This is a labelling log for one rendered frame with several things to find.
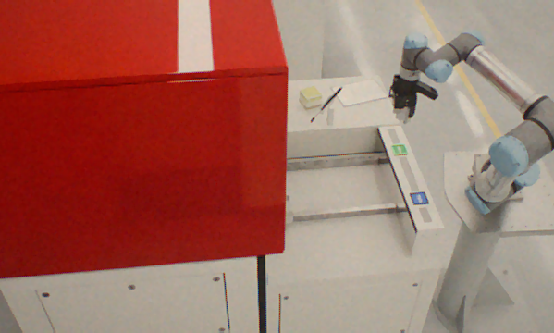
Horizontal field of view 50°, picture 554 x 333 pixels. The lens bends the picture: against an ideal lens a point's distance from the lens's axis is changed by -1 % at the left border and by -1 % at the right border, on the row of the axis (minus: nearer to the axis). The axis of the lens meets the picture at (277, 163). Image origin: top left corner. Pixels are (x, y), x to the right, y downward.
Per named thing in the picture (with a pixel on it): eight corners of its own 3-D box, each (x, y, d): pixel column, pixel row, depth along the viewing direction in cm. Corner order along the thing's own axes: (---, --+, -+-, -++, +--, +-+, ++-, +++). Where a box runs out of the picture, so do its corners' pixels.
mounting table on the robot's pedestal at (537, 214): (526, 171, 262) (535, 148, 253) (568, 251, 229) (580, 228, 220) (425, 175, 260) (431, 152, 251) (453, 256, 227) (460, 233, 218)
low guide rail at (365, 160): (253, 174, 241) (253, 168, 239) (253, 170, 242) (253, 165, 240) (376, 164, 245) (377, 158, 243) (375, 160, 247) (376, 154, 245)
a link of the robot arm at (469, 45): (588, 116, 167) (471, 18, 193) (558, 137, 166) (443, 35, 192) (580, 137, 177) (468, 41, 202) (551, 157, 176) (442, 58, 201)
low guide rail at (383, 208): (261, 224, 221) (261, 218, 219) (260, 220, 223) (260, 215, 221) (393, 213, 226) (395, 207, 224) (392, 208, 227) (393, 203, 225)
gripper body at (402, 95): (387, 98, 217) (392, 69, 209) (411, 96, 218) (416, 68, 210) (393, 111, 212) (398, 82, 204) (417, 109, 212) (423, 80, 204)
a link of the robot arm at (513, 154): (511, 198, 217) (560, 141, 167) (479, 221, 216) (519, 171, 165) (490, 173, 222) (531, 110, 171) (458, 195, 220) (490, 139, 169)
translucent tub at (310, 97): (306, 112, 247) (306, 98, 242) (298, 102, 252) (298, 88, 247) (322, 107, 249) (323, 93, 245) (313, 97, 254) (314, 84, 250)
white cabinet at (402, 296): (264, 400, 257) (261, 287, 201) (245, 229, 327) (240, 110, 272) (409, 383, 263) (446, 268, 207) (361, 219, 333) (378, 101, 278)
